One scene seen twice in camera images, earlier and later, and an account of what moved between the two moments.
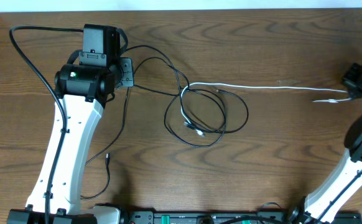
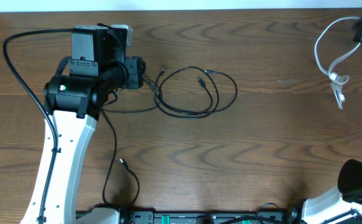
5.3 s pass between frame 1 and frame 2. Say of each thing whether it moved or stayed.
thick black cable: moved
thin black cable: moved
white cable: moved
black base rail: stayed
